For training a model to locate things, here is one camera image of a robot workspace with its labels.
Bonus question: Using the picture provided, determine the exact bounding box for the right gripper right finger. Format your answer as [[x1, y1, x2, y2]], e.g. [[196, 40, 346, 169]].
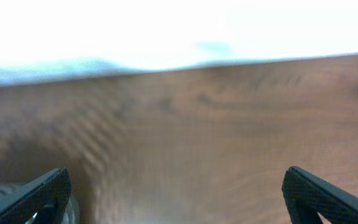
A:
[[282, 166, 358, 224]]

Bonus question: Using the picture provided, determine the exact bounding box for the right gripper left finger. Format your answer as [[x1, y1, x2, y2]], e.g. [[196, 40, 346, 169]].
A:
[[0, 168, 71, 224]]

